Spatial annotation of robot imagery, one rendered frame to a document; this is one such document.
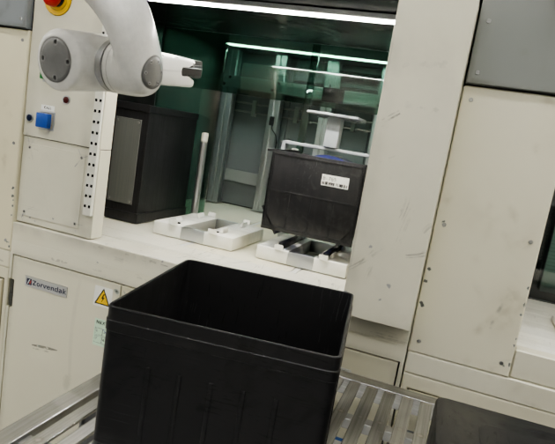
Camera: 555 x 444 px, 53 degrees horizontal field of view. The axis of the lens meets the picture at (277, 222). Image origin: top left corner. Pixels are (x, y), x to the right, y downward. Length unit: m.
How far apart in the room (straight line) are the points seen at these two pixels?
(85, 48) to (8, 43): 0.55
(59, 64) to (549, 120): 0.73
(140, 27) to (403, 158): 0.44
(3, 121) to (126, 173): 0.30
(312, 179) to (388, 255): 0.34
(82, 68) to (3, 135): 0.57
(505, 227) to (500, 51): 0.28
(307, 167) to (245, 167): 0.82
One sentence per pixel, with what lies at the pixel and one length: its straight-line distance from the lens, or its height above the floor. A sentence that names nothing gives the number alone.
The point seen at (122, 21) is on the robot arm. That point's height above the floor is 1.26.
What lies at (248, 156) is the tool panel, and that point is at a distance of 2.01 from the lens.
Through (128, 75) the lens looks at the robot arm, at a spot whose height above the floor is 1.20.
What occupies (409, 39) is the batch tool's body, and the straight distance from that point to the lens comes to 0.94.
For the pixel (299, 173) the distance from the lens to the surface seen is 1.22.
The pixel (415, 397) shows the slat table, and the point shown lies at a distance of 1.00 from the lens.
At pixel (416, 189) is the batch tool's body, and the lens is 0.92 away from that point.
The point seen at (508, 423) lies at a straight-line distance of 0.76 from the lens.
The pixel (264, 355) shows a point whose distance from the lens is 0.63.
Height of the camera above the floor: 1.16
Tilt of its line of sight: 9 degrees down
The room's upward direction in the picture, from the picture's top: 9 degrees clockwise
